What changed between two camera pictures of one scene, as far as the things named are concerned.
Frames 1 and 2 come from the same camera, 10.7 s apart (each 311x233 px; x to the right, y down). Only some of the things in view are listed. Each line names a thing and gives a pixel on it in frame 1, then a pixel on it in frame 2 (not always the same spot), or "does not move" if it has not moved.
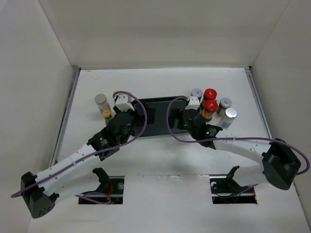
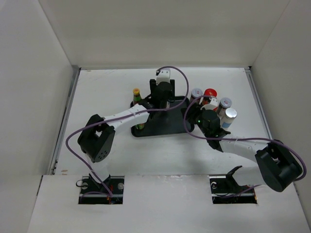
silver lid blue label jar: x=228 y=117 does not move
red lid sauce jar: x=210 y=94 does not move
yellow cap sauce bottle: x=107 y=114 to x=140 y=126
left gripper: x=133 y=113 to x=153 y=85
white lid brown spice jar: x=197 y=92 does not move
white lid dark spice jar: x=225 y=103 does not move
